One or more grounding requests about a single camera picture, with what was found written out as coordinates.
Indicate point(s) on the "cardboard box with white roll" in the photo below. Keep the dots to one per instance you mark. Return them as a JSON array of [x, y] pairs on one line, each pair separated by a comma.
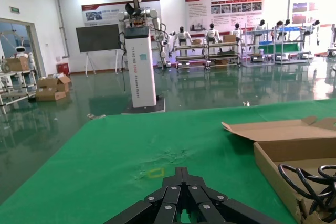
[[18, 64]]

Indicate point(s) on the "green table cloth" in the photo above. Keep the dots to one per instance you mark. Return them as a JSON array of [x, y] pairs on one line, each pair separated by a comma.
[[105, 155]]

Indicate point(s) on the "small white round-head robot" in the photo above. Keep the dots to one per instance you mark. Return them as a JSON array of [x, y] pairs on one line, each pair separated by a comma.
[[21, 50]]

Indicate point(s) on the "white pipe frame rack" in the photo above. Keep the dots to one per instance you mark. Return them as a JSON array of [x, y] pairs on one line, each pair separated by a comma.
[[15, 87]]

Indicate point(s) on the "yellow square tape mark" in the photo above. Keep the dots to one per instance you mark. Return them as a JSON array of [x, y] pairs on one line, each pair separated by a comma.
[[155, 175]]

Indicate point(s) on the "green exit sign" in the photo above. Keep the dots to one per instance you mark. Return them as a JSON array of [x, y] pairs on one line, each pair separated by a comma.
[[15, 10]]

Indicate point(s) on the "white humanoid robot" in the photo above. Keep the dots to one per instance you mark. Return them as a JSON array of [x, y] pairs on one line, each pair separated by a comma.
[[314, 26], [237, 31], [181, 36], [212, 33], [260, 26]]

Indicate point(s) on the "small flat cardboard box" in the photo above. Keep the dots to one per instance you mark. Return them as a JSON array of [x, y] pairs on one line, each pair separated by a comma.
[[196, 42]]

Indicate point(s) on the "grey wall pipe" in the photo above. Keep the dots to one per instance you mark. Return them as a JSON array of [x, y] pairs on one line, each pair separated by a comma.
[[61, 19]]

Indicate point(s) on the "open cardboard box on floor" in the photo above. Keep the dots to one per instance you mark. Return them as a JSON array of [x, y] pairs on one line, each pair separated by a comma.
[[57, 83]]

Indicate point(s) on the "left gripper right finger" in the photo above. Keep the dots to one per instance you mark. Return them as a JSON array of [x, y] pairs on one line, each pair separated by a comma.
[[210, 205]]

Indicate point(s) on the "wide wall poster photo row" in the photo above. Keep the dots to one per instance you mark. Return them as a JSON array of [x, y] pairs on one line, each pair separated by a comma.
[[225, 11]]

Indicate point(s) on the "closed cardboard box on floor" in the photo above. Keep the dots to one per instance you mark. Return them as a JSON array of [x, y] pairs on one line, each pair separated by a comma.
[[48, 95]]

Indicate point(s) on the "metal shelf rack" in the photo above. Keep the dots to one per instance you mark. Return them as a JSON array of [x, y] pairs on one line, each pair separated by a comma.
[[258, 58], [190, 57], [294, 41], [223, 54]]

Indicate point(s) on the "dark display screen on stand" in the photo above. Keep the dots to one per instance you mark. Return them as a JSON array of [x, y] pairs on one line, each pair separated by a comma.
[[97, 37]]

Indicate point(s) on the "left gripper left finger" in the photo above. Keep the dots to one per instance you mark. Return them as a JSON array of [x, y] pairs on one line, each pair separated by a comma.
[[157, 205]]

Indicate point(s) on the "cardboard box on shelf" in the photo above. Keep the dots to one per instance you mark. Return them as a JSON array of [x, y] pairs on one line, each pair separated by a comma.
[[229, 38]]

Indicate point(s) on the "wall poster with red header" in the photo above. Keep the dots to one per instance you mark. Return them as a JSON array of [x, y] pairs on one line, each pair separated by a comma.
[[102, 14]]

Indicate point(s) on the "white wheeled pedestal robot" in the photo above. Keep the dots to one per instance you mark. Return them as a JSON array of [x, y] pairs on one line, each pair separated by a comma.
[[141, 72]]

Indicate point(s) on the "wall poster with large photos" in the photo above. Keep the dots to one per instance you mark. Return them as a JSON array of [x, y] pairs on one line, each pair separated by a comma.
[[315, 3]]

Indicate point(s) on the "brown cardboard box torn corner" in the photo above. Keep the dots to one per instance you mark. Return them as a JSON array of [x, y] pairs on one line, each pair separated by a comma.
[[288, 150]]

